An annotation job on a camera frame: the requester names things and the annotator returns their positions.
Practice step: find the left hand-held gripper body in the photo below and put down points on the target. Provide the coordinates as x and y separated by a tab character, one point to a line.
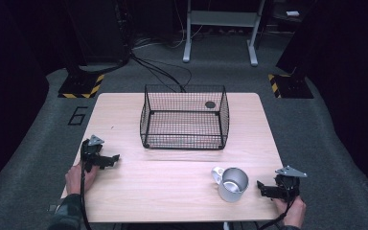
91	150

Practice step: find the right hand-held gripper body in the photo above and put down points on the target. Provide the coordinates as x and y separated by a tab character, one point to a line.
288	183

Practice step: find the person's right hand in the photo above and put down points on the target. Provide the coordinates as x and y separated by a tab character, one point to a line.
292	211

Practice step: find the person's left hand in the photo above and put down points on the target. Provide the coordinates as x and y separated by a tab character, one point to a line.
76	179

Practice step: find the silver metal cup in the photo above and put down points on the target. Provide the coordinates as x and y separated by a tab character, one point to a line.
232	184

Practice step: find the black base with hazard stripes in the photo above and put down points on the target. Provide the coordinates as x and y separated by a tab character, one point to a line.
290	86
82	85

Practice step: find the black round disc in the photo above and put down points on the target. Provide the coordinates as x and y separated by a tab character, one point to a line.
210	104

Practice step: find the small white box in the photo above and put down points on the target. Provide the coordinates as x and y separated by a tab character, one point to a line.
292	13

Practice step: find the white metal stand frame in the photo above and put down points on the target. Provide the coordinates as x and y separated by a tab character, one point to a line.
221	19

